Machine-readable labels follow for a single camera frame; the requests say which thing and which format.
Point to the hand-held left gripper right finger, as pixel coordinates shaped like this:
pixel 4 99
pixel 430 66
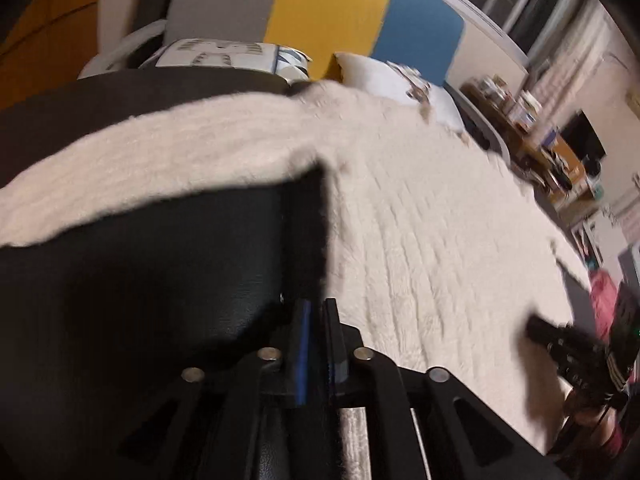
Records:
pixel 331 355

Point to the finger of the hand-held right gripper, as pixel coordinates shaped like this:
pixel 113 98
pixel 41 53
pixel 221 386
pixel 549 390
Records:
pixel 545 332

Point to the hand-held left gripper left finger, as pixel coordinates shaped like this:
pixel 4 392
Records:
pixel 300 355

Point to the cream fluffy blanket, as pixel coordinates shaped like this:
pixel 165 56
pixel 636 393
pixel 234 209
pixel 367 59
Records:
pixel 425 235

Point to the pink fuzzy cloth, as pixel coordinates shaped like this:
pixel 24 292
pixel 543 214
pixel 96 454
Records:
pixel 602 300

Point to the white storage shelf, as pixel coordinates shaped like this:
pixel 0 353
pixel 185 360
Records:
pixel 600 235

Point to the wooden desk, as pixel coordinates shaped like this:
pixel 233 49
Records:
pixel 530 155

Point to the black monitor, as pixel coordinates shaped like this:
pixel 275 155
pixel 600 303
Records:
pixel 582 137

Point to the light grey tubular armrest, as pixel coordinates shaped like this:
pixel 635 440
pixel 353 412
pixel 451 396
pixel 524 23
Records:
pixel 485 125
pixel 120 50

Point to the stack of books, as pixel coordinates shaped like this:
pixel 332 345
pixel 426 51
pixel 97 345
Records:
pixel 525 110

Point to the beige patterned curtain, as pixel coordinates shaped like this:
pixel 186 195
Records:
pixel 590 60

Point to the white deer print pillow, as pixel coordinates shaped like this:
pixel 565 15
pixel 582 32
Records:
pixel 380 80

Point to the white grey print cushion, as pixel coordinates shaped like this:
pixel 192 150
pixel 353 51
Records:
pixel 215 55

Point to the large sliding window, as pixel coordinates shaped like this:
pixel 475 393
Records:
pixel 510 0

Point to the grey yellow blue backrest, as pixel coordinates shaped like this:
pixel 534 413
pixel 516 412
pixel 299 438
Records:
pixel 325 5

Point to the wall air conditioner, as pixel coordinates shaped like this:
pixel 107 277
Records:
pixel 634 100

